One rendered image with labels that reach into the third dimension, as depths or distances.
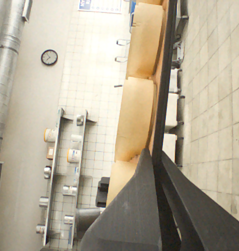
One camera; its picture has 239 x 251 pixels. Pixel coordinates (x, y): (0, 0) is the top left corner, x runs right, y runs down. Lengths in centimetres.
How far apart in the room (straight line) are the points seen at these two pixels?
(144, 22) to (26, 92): 464
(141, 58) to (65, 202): 425
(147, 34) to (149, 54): 1
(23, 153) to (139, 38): 443
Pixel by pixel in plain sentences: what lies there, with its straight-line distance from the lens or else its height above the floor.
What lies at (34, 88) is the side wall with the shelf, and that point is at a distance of 476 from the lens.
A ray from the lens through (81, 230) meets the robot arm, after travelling 62.
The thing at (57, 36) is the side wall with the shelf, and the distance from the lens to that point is 511.
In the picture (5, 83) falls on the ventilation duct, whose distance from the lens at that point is 381.
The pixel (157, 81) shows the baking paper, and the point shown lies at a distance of 16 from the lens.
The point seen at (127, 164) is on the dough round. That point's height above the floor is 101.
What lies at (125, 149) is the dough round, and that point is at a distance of 15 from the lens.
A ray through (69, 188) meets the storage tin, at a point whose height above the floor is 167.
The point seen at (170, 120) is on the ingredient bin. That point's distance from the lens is 383.
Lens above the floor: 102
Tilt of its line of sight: 1 degrees down
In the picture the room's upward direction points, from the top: 85 degrees counter-clockwise
